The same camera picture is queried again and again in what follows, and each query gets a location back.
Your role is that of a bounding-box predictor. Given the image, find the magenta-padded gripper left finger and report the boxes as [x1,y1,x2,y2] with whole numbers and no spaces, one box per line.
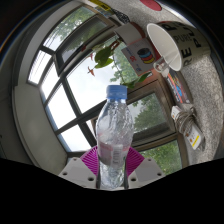
[58,145,100,189]

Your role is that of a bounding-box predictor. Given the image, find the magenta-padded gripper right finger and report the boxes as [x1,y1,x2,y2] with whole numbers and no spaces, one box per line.
[125,146,165,190]

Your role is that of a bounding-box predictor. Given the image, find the clear blue-capped water bottle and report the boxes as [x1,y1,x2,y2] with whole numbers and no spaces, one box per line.
[95,84,135,190]

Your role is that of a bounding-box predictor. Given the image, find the brown framed window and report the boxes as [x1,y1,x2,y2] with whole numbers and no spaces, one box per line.
[28,4,189,176]

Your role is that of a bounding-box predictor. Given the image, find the potted plant in white pot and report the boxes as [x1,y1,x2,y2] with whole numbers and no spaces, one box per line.
[87,22,153,89]

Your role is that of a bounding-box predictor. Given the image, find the white cup with black letters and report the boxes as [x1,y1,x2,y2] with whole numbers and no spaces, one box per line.
[146,20,212,73]

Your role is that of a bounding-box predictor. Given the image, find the black lattice trivet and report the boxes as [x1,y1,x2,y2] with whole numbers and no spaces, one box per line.
[111,8,132,25]

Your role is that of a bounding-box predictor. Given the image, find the small pale blue box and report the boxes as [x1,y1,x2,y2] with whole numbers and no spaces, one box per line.
[98,5,118,18]

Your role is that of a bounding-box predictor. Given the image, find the yellow flat box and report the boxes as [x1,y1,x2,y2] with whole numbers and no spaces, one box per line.
[89,0,113,10]

